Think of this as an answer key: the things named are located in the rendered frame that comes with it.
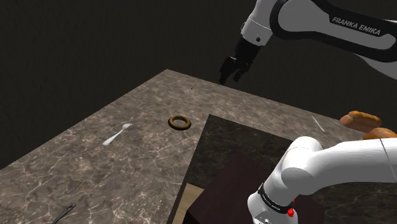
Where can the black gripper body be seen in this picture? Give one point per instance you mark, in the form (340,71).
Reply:
(245,52)

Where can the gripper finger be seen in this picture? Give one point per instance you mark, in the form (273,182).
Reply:
(225,69)
(239,74)

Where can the thin red stick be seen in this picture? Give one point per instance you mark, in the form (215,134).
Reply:
(193,86)

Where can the brown bread loaf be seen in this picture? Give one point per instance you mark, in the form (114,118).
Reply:
(359,121)
(380,133)

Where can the silver fork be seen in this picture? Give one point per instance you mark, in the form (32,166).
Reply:
(115,136)

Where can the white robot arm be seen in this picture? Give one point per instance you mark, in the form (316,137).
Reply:
(338,161)

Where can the black kitchen tool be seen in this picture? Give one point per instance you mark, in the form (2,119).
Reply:
(64,213)

